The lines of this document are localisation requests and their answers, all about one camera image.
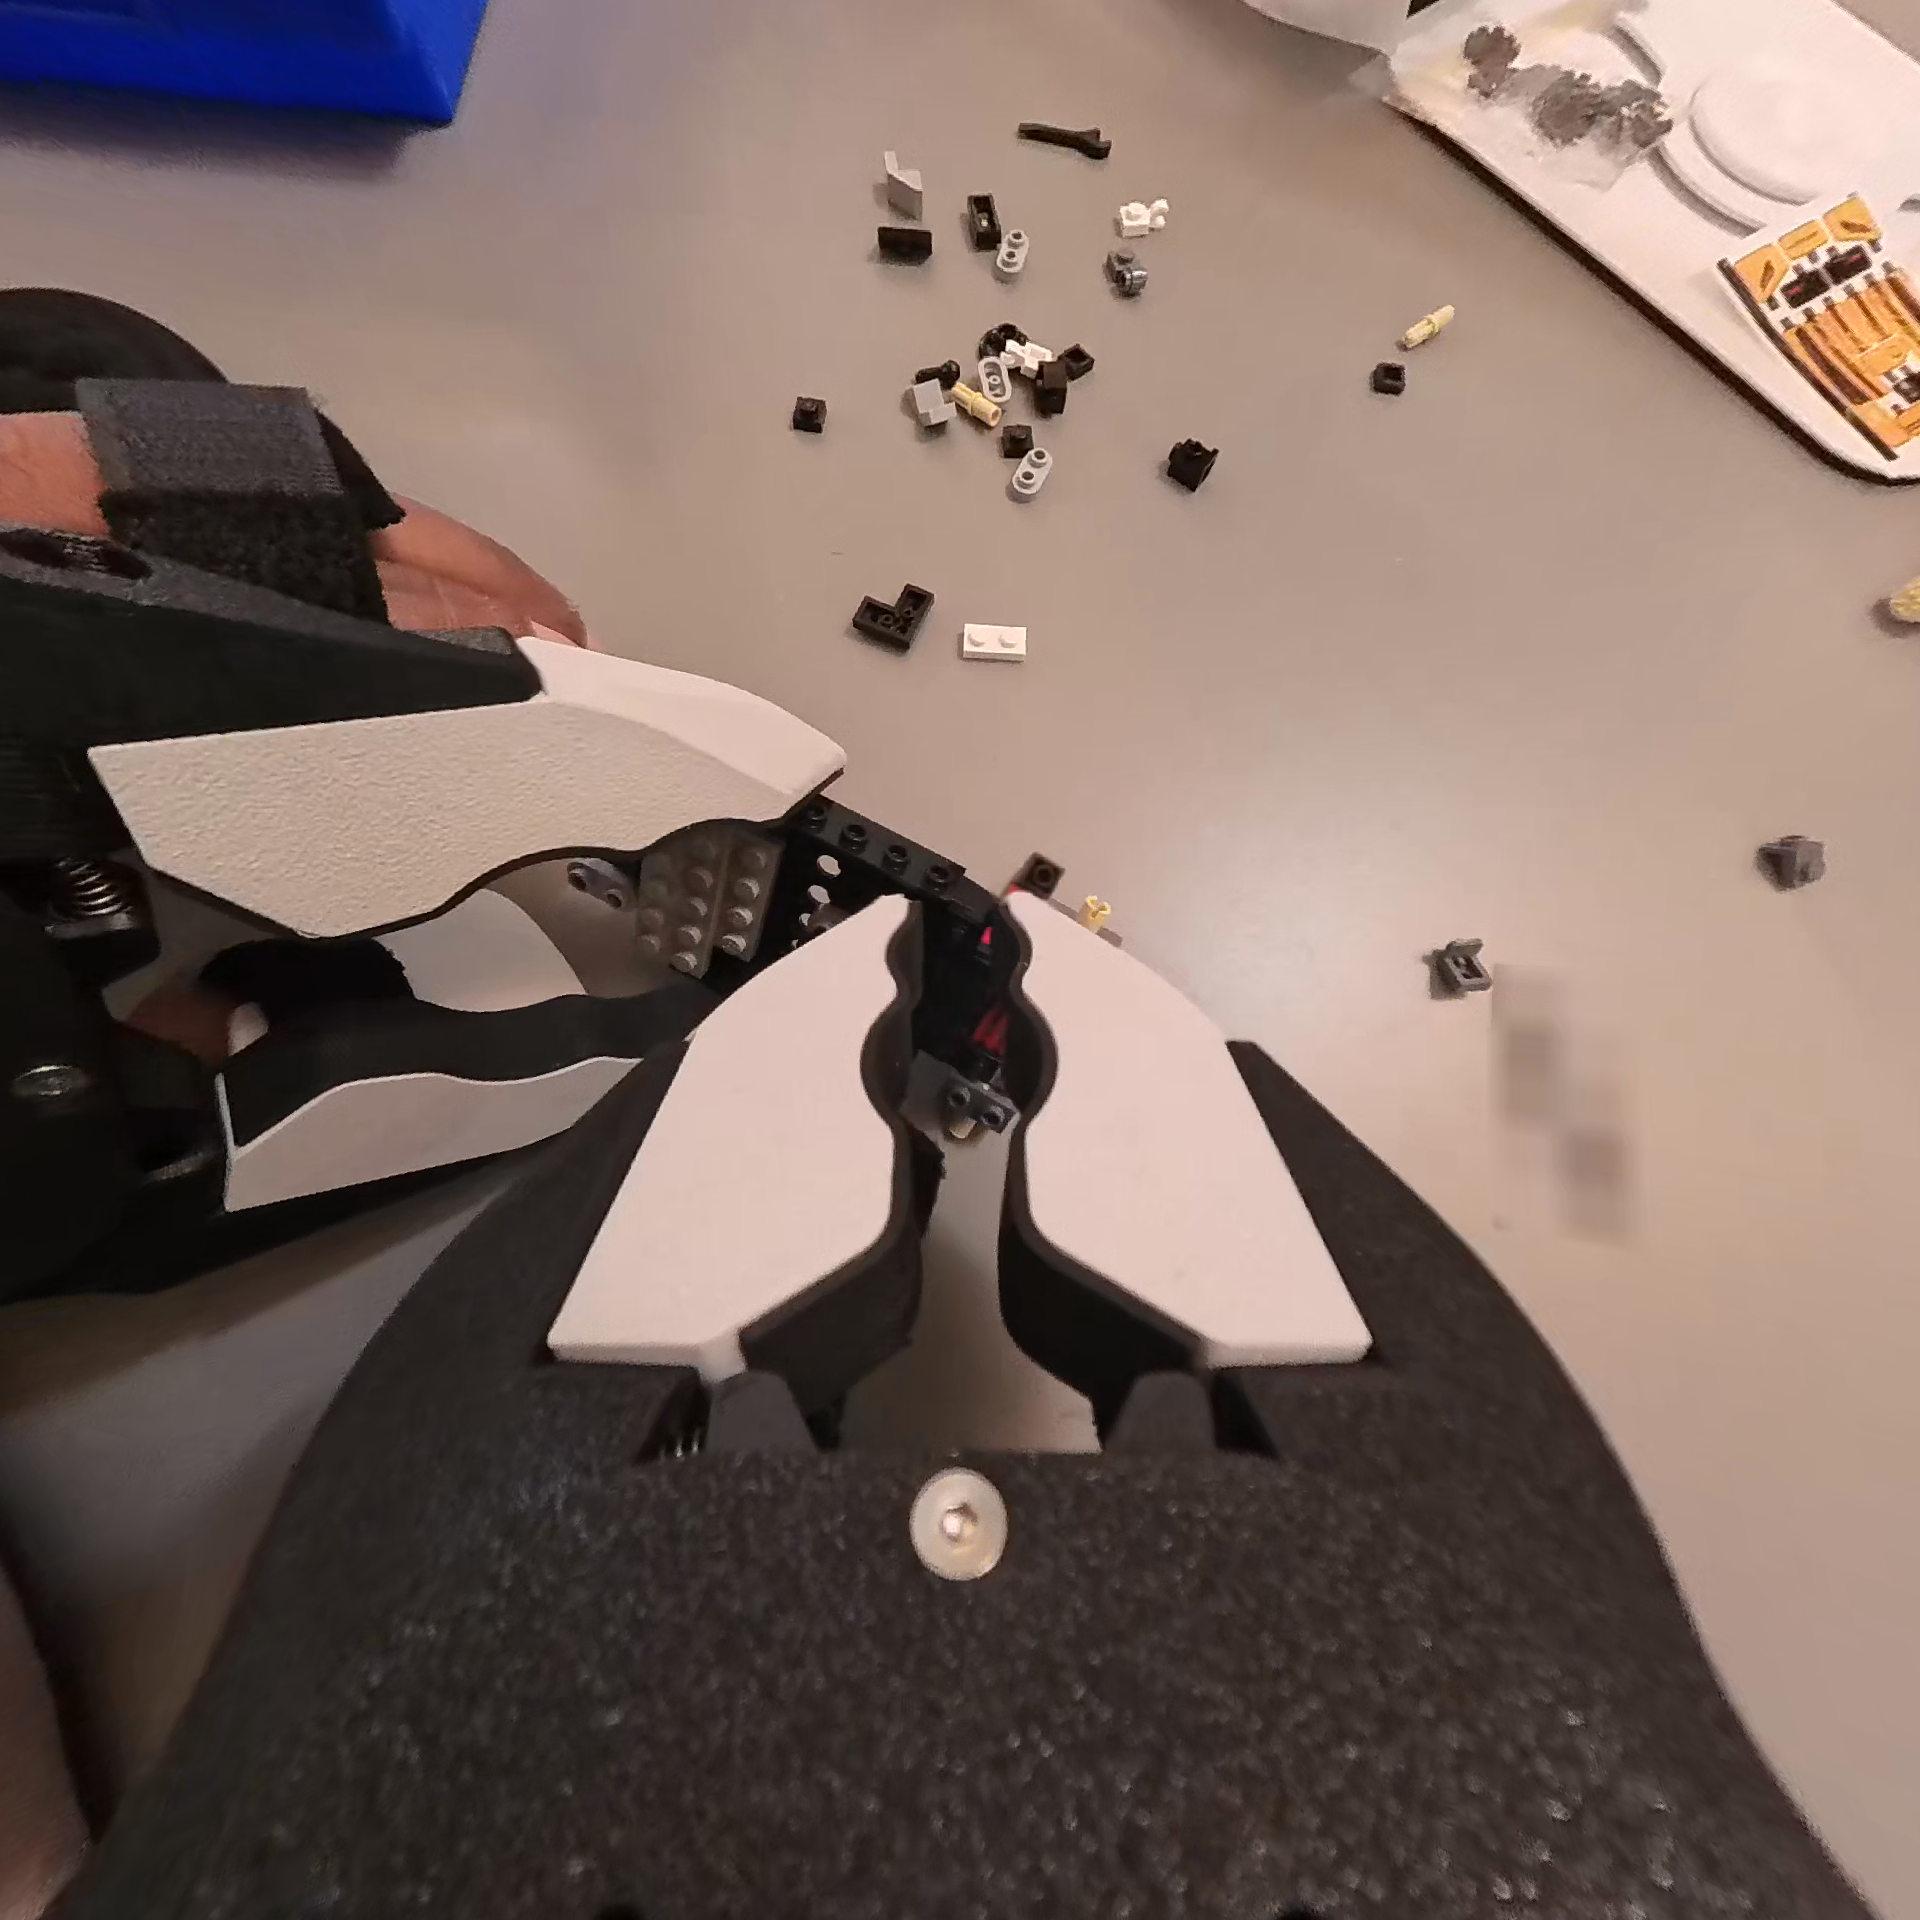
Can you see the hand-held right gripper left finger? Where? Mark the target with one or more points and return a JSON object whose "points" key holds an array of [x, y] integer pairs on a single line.
{"points": [[750, 1201]]}

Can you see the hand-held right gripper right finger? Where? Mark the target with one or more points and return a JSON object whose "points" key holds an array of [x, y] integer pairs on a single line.
{"points": [[1184, 1201]]}

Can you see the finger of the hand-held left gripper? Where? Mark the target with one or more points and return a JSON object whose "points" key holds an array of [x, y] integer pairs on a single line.
{"points": [[376, 1133], [452, 797]]}

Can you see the black brick car chassis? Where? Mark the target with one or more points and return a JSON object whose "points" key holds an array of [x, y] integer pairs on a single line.
{"points": [[869, 862]]}

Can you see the small white brick plate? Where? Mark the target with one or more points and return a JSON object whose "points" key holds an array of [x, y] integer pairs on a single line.
{"points": [[996, 644]]}

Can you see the blue plastic storage bin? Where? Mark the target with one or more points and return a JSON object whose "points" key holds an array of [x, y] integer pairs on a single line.
{"points": [[224, 53]]}

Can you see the grey desk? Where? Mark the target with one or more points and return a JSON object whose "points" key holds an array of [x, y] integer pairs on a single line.
{"points": [[1349, 676]]}

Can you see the person's left hand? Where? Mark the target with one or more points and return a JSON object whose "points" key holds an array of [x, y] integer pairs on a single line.
{"points": [[464, 578]]}

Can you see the black L-shaped brick plate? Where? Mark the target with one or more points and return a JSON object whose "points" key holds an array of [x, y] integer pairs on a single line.
{"points": [[879, 615]]}

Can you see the beige sweatshirt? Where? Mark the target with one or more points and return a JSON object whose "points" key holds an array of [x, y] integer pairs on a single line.
{"points": [[38, 1724]]}

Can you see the pile of small brick pieces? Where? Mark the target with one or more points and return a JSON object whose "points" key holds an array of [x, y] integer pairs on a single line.
{"points": [[997, 376]]}

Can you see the black clip brick piece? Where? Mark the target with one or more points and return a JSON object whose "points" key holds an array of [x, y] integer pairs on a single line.
{"points": [[1191, 464]]}

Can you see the tan pin brick piece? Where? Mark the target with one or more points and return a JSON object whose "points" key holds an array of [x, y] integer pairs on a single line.
{"points": [[1424, 327]]}

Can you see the white wooden book stand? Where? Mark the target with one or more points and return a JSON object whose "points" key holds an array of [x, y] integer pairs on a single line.
{"points": [[1621, 254]]}

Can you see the orange sticker sheet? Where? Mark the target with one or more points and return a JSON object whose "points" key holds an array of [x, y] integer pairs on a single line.
{"points": [[1829, 329]]}

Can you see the clear bag of dark parts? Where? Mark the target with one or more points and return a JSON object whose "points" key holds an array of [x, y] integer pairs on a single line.
{"points": [[1575, 105]]}

